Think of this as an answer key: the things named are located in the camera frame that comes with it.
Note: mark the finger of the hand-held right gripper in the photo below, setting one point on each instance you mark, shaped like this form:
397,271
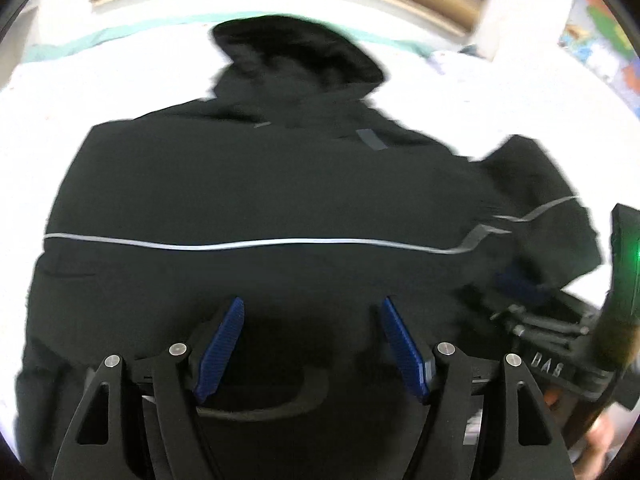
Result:
550,332
520,286

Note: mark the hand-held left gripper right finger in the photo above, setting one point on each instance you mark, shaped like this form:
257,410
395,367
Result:
402,350

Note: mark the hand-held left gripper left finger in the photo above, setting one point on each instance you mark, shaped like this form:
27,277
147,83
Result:
222,345

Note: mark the black hooded jacket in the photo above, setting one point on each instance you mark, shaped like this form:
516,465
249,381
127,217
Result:
250,185

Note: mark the person's right hand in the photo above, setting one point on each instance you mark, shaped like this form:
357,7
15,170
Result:
597,442

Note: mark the white floral quilt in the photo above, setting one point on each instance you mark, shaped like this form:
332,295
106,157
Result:
50,110

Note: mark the green bed sheet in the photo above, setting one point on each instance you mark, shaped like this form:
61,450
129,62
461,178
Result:
100,37

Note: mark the colourful wall map poster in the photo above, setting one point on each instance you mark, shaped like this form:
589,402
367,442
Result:
610,35

